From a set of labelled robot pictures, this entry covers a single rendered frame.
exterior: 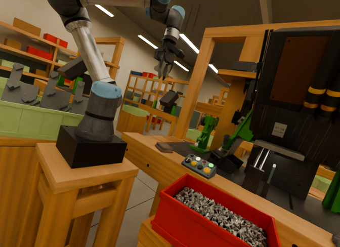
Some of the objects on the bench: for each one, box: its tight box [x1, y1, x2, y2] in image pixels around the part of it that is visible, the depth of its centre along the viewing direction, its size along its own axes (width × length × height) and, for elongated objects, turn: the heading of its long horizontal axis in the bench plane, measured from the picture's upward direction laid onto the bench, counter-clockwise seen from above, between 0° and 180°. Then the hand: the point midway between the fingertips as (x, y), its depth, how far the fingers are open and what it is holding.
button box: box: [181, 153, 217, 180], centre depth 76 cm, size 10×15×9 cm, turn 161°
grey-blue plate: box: [261, 164, 276, 198], centre depth 71 cm, size 10×2×14 cm, turn 71°
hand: (162, 77), depth 82 cm, fingers closed
